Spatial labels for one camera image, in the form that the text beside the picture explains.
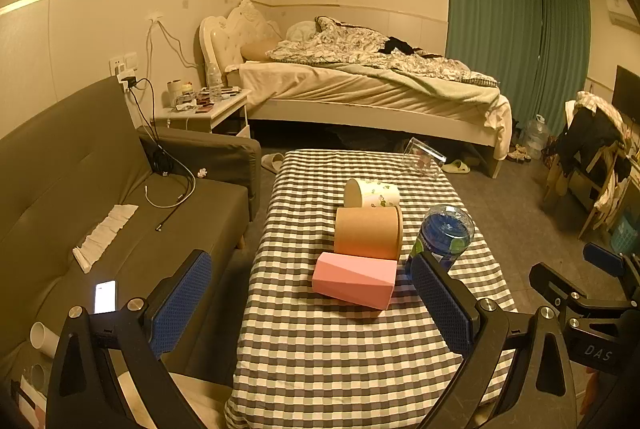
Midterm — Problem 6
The black television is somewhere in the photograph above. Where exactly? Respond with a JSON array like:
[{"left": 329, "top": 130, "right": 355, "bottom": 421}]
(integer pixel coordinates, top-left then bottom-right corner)
[{"left": 612, "top": 65, "right": 640, "bottom": 124}]

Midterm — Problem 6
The blue plastic cup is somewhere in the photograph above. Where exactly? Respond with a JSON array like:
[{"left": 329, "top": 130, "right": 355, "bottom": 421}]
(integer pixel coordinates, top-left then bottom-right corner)
[{"left": 405, "top": 204, "right": 475, "bottom": 276}]

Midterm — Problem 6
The green slipper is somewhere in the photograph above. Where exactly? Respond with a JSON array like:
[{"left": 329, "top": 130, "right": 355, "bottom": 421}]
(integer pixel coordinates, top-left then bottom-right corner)
[{"left": 442, "top": 160, "right": 471, "bottom": 175}]

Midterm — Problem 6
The white cup on sofa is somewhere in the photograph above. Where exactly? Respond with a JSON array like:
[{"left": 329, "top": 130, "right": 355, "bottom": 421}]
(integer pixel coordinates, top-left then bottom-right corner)
[{"left": 29, "top": 321, "right": 60, "bottom": 360}]

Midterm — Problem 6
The green curtain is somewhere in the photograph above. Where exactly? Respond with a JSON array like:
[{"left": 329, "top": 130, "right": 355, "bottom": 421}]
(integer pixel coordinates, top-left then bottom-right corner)
[{"left": 446, "top": 0, "right": 591, "bottom": 134}]

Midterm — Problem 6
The white floral paper cup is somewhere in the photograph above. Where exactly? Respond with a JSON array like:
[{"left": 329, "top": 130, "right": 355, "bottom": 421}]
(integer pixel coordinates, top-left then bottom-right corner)
[{"left": 344, "top": 178, "right": 400, "bottom": 208}]

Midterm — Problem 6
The white bedside table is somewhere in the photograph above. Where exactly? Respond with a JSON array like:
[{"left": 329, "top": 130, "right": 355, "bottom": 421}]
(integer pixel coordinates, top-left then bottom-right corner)
[{"left": 154, "top": 89, "right": 250, "bottom": 138}]

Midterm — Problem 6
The white smartphone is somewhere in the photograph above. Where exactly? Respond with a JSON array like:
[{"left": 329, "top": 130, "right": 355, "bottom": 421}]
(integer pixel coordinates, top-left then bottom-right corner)
[{"left": 93, "top": 279, "right": 117, "bottom": 314}]

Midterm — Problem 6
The pink faceted cup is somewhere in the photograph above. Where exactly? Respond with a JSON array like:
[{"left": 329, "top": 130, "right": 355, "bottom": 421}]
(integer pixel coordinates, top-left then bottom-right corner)
[{"left": 311, "top": 251, "right": 397, "bottom": 311}]

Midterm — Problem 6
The air conditioner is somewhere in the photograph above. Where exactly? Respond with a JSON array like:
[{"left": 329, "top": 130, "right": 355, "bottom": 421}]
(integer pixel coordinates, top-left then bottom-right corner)
[{"left": 605, "top": 0, "right": 640, "bottom": 34}]

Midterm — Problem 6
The brown paper cup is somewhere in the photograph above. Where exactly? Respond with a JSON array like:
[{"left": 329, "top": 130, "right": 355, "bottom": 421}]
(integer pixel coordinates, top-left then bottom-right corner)
[{"left": 334, "top": 206, "right": 404, "bottom": 260}]

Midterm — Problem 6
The wooden chair with clothes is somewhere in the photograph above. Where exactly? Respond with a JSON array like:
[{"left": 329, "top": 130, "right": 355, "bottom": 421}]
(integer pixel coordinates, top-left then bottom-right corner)
[{"left": 544, "top": 91, "right": 632, "bottom": 231}]

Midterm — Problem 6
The white bed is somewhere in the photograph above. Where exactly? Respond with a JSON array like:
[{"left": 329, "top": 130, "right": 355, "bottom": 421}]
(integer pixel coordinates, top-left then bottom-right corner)
[{"left": 198, "top": 0, "right": 512, "bottom": 177}]

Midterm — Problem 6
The black charging cable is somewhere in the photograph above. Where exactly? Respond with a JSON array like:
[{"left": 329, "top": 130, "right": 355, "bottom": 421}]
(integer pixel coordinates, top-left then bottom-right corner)
[{"left": 121, "top": 76, "right": 198, "bottom": 232}]

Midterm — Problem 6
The beige slipper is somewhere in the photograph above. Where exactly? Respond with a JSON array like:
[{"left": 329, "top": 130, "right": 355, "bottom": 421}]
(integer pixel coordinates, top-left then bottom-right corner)
[{"left": 262, "top": 152, "right": 284, "bottom": 175}]

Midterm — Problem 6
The clear plastic box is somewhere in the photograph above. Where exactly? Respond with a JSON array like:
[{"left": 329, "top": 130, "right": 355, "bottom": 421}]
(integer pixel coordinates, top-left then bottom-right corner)
[{"left": 402, "top": 137, "right": 447, "bottom": 177}]

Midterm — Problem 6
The dark green sofa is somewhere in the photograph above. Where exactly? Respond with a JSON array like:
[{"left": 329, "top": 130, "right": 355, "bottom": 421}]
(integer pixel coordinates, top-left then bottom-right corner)
[{"left": 0, "top": 76, "right": 263, "bottom": 390}]

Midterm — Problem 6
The blue plastic basket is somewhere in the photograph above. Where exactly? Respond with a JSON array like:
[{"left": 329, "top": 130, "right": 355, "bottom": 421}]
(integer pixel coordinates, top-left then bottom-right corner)
[{"left": 610, "top": 212, "right": 639, "bottom": 255}]

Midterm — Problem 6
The checkered tablecloth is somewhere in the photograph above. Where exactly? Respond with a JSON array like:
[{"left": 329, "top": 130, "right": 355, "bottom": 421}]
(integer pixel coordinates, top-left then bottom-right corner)
[{"left": 222, "top": 148, "right": 519, "bottom": 429}]

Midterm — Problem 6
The large water jug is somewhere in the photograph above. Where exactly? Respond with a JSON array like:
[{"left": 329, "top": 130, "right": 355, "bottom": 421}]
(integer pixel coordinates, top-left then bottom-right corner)
[{"left": 522, "top": 114, "right": 549, "bottom": 160}]

